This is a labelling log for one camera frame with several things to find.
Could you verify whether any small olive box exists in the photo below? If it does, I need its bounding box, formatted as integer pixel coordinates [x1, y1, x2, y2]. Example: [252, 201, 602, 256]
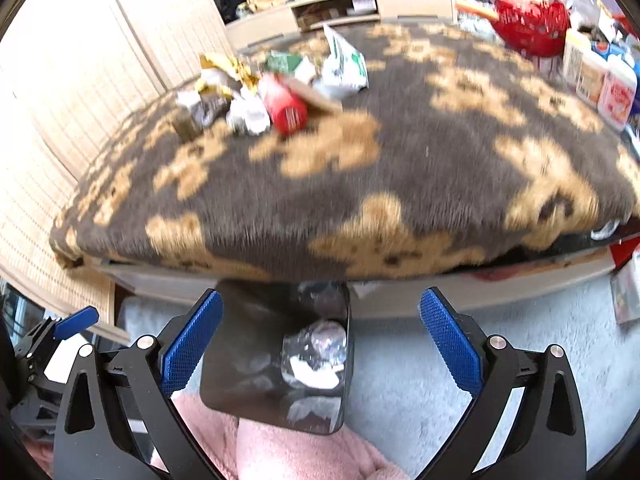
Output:
[172, 110, 202, 142]

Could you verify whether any white and green plastic bag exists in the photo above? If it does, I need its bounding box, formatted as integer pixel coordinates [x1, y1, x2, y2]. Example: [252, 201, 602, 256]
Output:
[319, 24, 369, 101]

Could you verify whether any green snack packet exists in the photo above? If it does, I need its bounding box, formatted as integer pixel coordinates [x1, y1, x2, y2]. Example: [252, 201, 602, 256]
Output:
[264, 51, 304, 74]

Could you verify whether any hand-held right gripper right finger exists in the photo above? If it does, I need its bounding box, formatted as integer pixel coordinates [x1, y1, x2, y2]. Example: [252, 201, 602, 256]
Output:
[415, 287, 591, 480]

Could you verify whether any bear print fleece blanket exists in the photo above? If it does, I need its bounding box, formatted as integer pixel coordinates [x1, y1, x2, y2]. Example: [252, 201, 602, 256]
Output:
[50, 20, 640, 281]

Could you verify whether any cream bottle with orange label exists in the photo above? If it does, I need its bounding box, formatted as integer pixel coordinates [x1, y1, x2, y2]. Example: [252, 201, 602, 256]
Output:
[575, 50, 609, 107]

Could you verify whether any pink fleece clothing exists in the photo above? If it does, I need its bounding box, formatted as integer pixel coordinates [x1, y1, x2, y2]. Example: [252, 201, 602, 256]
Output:
[147, 392, 413, 480]

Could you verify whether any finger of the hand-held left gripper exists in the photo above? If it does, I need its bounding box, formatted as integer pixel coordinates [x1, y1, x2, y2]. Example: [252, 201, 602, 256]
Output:
[17, 306, 99, 361]

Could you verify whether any beige woven sliding door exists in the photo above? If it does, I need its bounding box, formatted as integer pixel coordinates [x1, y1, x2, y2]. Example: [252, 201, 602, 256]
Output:
[0, 0, 227, 346]

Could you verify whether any red plastic basket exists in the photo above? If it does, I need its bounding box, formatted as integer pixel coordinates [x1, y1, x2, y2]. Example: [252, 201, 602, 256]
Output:
[494, 0, 572, 59]

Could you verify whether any orange handled tool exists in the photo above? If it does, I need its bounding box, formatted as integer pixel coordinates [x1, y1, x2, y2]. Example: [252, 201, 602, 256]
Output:
[454, 0, 502, 22]

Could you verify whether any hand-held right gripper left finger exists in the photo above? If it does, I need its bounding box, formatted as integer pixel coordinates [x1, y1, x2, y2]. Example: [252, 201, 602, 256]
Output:
[52, 289, 226, 480]

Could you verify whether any black trash bin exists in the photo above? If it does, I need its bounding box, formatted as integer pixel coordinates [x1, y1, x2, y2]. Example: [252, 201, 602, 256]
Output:
[199, 280, 354, 436]

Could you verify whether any clear plastic bag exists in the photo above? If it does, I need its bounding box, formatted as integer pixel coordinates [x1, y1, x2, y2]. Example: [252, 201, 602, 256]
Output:
[226, 86, 272, 137]

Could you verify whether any crumpled clear plastic wrap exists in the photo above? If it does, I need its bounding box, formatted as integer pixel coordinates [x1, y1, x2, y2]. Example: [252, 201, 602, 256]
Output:
[280, 320, 348, 392]

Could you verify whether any grey wrapper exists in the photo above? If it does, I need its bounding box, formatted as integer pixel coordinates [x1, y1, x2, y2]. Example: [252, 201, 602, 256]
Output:
[175, 90, 232, 128]

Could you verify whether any red cylindrical can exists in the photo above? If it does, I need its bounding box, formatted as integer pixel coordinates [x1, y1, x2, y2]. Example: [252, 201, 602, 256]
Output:
[259, 74, 309, 136]

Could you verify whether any beige and grey TV cabinet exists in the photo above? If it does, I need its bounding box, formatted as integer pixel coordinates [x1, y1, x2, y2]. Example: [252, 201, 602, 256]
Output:
[225, 0, 458, 52]

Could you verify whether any brown cardboard piece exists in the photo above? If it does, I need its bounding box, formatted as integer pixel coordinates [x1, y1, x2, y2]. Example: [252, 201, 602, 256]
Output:
[284, 77, 344, 114]

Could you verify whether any gold foil wrapper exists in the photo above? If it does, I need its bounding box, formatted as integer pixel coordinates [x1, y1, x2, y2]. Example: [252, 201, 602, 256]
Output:
[199, 52, 259, 98]

